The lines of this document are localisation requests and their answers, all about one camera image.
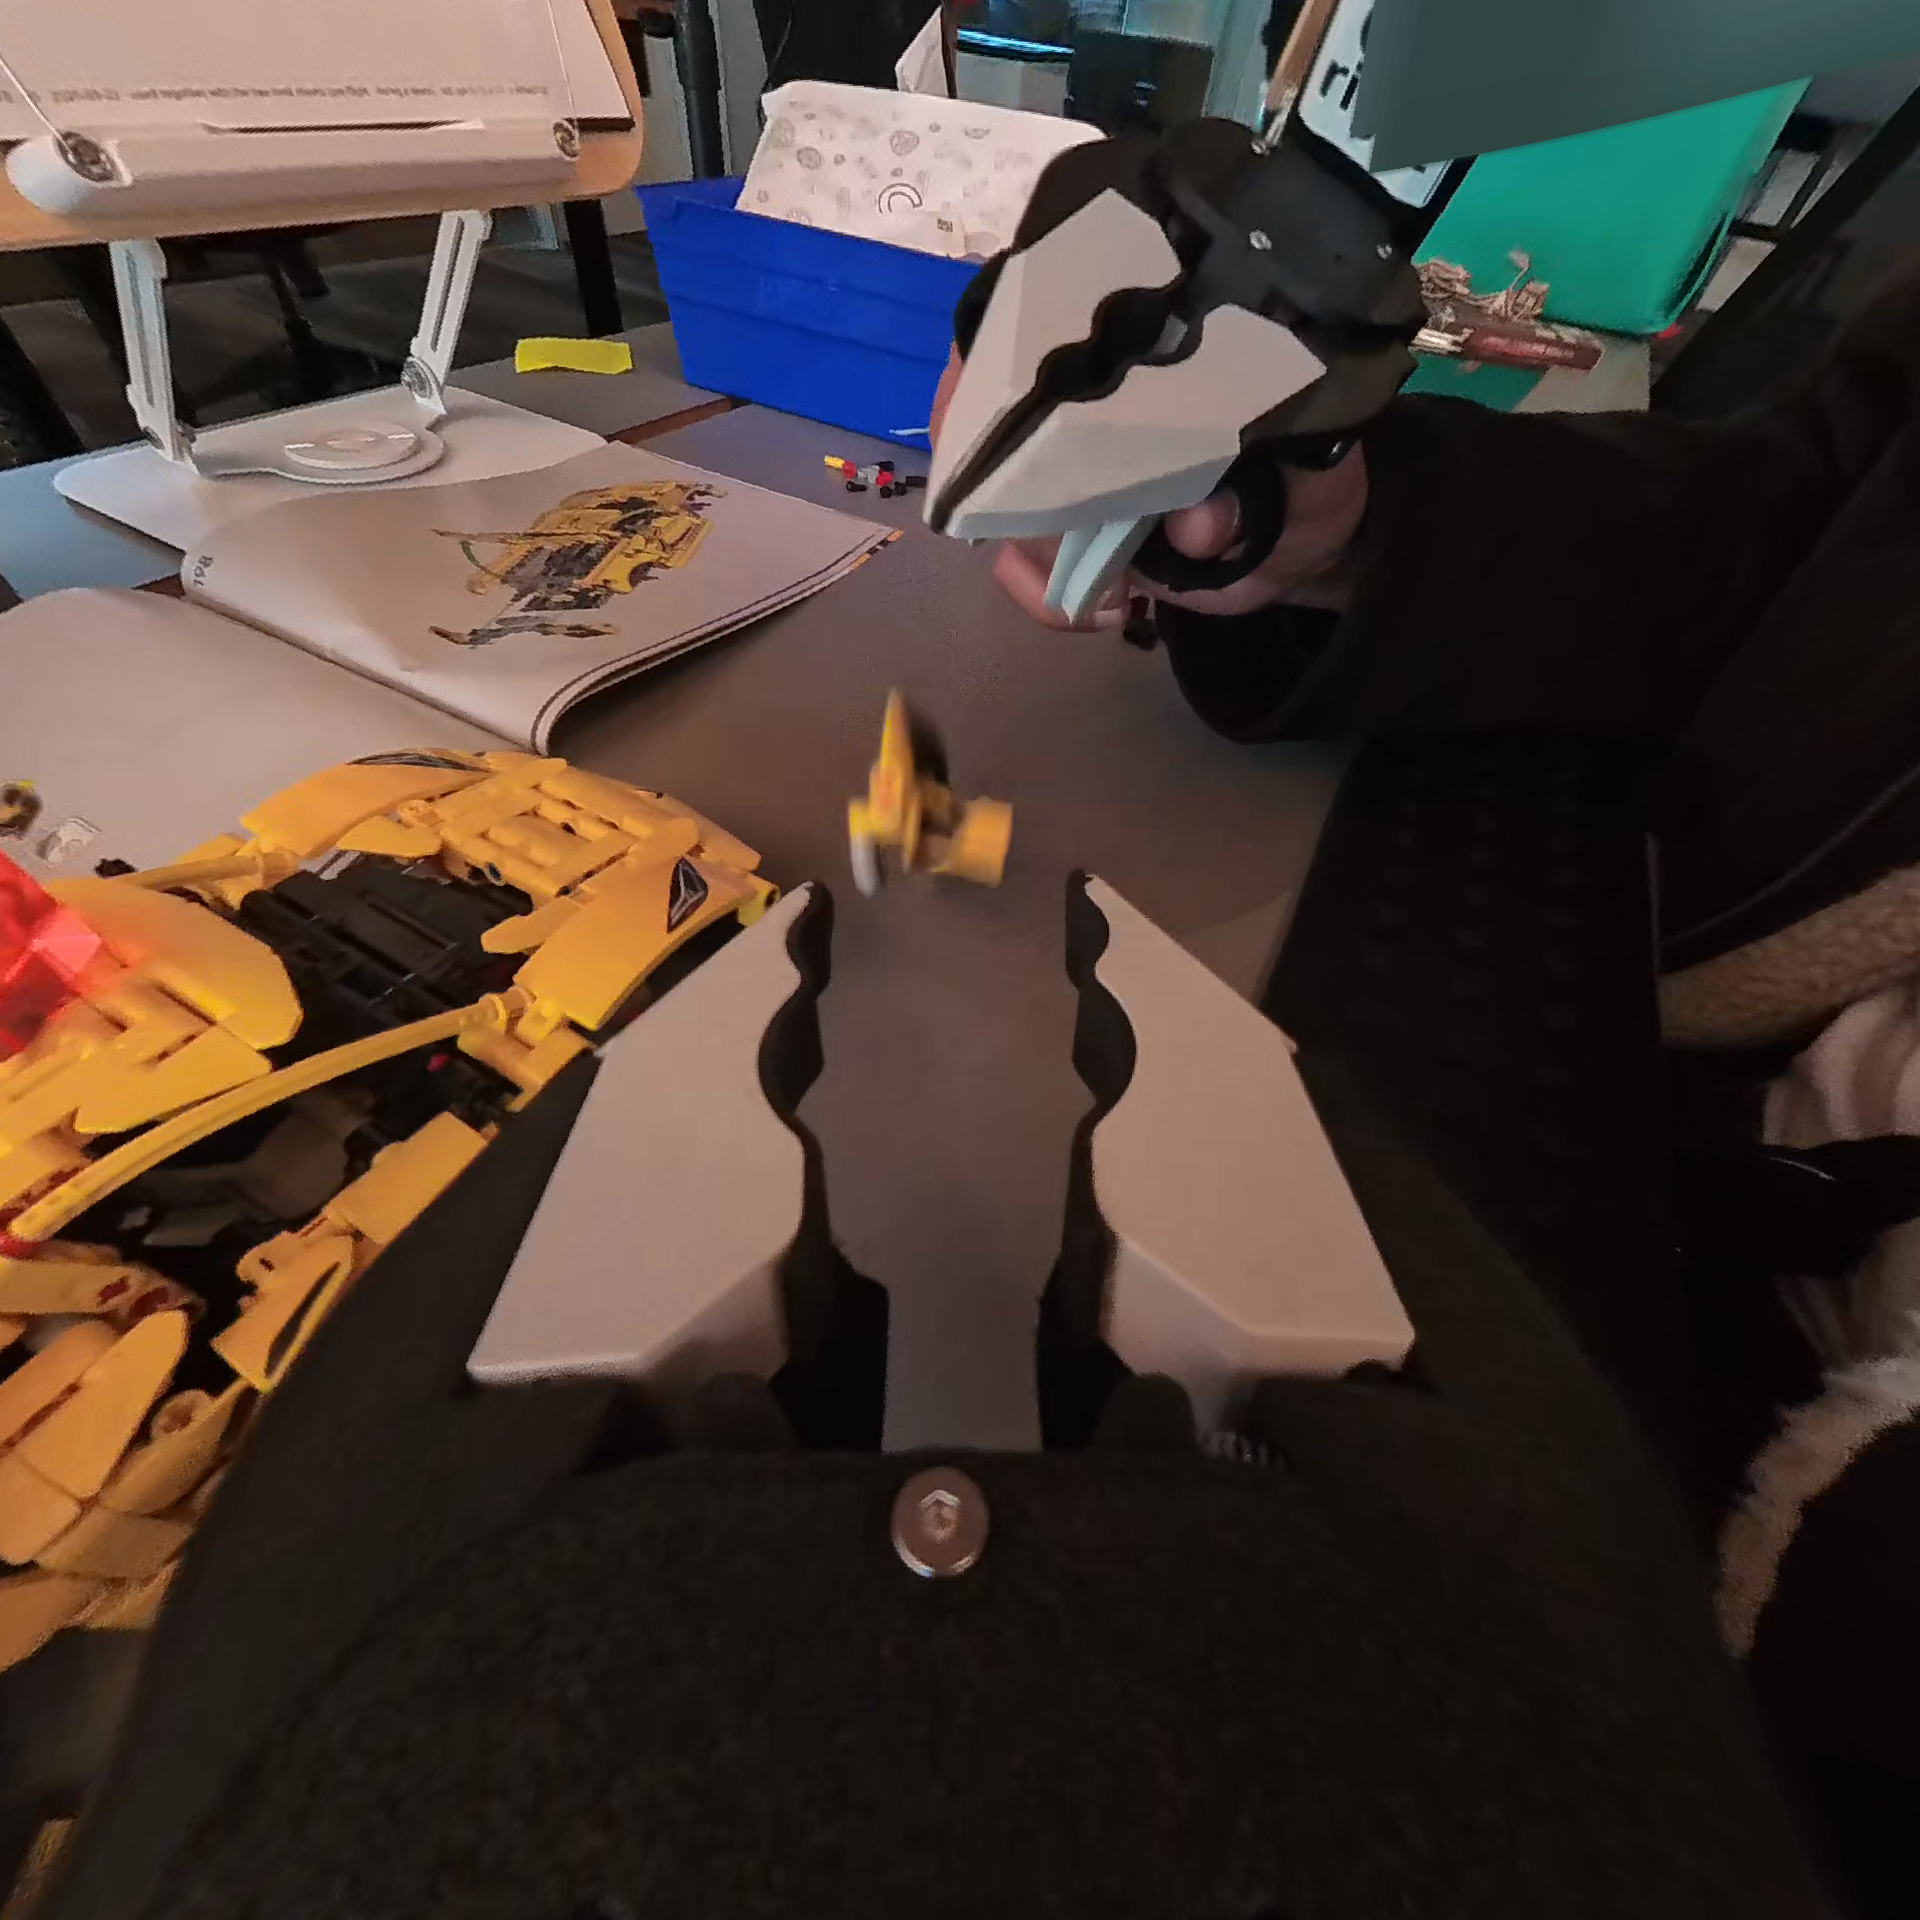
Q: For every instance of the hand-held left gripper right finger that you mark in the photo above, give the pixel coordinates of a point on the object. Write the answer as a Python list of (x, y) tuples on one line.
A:
[(1230, 1199)]

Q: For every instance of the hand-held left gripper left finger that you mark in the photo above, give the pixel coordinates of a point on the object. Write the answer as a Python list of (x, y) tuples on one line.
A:
[(660, 1199)]

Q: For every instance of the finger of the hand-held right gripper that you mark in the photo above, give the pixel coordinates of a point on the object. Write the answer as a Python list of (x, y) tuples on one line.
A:
[(1049, 284), (1140, 437)]

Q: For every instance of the yellow black brick assembly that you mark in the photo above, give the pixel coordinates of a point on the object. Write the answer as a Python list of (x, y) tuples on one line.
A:
[(914, 817)]

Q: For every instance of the person's right forearm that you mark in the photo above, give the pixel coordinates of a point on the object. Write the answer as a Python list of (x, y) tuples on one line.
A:
[(1500, 569)]

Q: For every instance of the person's right hand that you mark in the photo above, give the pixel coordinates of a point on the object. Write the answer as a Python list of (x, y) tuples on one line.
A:
[(1305, 534)]

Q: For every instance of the white patterned paper bag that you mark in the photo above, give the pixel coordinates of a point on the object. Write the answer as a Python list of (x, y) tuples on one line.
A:
[(898, 166)]

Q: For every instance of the brown red toy piece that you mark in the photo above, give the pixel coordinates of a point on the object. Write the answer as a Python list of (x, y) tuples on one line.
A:
[(1500, 325)]

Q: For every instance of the blue plastic bin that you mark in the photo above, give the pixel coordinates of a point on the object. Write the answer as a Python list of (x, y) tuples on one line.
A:
[(811, 314)]

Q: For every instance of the scatter of small brick pins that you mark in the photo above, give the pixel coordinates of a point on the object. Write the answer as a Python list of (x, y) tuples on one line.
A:
[(886, 477)]

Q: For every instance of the green plastic bin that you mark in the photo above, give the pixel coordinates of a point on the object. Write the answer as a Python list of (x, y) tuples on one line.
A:
[(1591, 227)]

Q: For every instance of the black knit garment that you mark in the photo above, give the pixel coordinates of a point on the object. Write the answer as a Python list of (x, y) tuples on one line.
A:
[(1472, 961)]

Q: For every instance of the yellow brick toy car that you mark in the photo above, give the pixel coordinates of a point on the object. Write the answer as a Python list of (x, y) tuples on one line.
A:
[(301, 1049)]

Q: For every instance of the yellow sticky note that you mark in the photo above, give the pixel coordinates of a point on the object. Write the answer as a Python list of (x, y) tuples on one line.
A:
[(568, 357)]

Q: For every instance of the white shirt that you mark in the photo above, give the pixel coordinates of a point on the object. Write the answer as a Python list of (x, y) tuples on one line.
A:
[(1836, 1096)]

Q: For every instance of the open instruction booklet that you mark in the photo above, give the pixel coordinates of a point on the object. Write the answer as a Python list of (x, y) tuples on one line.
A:
[(452, 599)]

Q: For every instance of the dark fleece-lined jacket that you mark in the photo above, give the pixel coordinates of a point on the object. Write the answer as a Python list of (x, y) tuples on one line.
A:
[(1784, 841)]

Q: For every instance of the red transparent block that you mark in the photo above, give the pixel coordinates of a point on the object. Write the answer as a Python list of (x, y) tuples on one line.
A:
[(36, 961)]

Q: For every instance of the white folding stand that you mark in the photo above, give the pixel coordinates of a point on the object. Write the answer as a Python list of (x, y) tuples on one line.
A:
[(330, 453)]

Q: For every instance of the white sheet on stand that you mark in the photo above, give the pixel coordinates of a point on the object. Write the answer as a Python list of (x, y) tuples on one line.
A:
[(301, 59)]

